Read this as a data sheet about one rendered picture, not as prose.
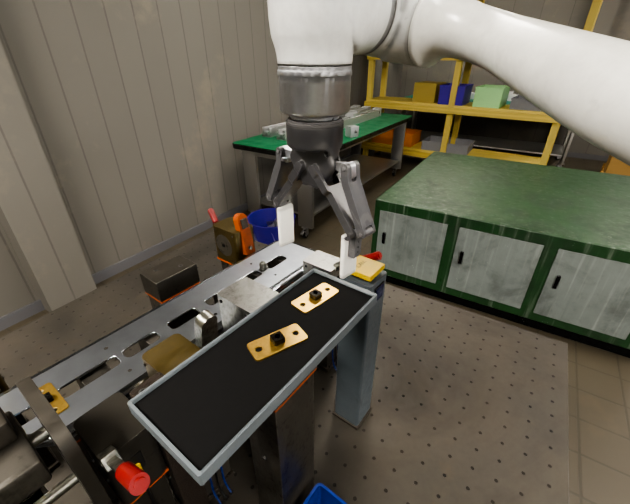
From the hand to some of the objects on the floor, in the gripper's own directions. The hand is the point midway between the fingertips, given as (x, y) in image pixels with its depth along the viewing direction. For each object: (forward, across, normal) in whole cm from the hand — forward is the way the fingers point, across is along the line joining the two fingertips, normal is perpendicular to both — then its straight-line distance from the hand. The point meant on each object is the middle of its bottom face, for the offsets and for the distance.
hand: (314, 252), depth 55 cm
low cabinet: (+125, +29, -247) cm, 278 cm away
